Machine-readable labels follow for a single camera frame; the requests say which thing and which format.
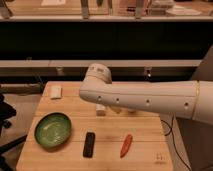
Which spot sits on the green ceramic bowl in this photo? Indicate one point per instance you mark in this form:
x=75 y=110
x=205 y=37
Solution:
x=53 y=130

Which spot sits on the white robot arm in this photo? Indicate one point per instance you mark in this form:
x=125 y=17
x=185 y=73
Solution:
x=185 y=99

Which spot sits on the white glue bottle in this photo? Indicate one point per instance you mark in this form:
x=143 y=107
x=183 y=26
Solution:
x=100 y=110

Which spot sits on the white sponge block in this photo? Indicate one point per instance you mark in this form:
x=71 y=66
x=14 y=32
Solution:
x=56 y=92

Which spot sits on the orange plastic carrot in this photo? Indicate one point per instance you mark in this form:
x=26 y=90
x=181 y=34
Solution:
x=126 y=145

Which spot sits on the black remote control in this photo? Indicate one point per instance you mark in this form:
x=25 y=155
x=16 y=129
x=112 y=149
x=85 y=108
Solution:
x=89 y=144

